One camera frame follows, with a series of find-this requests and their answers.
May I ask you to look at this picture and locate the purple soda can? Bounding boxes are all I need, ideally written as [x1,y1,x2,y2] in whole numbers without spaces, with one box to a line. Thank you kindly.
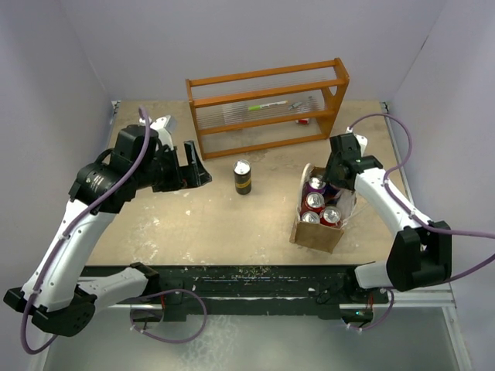
[305,175,326,195]
[300,211,320,224]

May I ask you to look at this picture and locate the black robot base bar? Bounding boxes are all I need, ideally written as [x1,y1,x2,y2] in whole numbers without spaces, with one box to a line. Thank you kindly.
[128,265,389,322]

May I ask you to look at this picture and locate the red soda can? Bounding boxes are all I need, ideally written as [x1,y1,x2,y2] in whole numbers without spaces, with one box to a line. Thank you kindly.
[304,192,325,214]
[320,206,343,229]

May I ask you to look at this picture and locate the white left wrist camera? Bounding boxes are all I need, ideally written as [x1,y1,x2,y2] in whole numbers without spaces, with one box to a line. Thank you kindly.
[151,115,177,149]

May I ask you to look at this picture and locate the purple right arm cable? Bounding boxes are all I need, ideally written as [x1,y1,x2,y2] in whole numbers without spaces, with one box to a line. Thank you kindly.
[346,112,495,285]

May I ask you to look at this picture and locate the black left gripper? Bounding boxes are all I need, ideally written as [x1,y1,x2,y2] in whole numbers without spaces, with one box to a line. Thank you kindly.
[133,140,210,192]

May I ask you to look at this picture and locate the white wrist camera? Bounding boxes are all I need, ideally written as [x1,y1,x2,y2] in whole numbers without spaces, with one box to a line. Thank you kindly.
[151,115,177,149]
[353,133,368,157]

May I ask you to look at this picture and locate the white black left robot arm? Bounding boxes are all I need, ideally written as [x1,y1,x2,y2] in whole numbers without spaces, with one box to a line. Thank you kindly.
[4,124,212,337]

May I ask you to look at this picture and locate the white can red tab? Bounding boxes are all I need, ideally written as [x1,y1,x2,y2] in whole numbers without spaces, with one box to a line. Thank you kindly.
[324,183,342,198]

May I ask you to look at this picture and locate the aluminium front frame rail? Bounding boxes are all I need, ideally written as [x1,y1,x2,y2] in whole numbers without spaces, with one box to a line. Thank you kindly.
[79,278,455,311]

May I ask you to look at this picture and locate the black beverage can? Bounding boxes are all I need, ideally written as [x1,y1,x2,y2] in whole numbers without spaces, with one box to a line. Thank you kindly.
[233,159,252,196]

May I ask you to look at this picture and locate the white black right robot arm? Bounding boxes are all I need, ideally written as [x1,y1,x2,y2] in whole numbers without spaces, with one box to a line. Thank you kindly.
[323,133,452,302]

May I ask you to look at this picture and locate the orange wooden shelf rack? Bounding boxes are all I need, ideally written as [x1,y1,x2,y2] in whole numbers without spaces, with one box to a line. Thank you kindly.
[186,58,350,159]

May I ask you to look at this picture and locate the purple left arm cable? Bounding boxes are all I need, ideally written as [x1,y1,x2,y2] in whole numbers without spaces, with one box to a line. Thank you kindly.
[21,106,152,355]

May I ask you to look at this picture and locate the purple soda can far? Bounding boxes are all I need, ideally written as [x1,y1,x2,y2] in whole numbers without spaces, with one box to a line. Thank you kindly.
[305,175,326,195]

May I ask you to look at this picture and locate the brown canvas tote bag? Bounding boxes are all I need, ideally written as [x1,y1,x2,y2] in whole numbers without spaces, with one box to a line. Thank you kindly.
[290,163,357,254]

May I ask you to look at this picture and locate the red soda can near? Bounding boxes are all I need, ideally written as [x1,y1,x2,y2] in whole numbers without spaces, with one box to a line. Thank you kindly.
[320,206,343,229]

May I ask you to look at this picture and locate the grey metal clips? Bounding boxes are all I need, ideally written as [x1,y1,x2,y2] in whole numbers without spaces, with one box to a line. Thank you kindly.
[288,96,318,114]

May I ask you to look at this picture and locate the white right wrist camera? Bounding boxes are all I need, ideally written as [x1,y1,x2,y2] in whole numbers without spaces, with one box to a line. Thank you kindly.
[353,133,368,157]

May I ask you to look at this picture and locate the green white marker pen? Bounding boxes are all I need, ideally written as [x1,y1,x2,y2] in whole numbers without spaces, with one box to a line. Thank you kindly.
[247,100,288,112]

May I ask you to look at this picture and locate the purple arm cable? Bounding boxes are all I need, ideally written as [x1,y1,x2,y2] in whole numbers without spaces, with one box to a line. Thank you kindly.
[21,106,152,355]
[346,112,495,285]

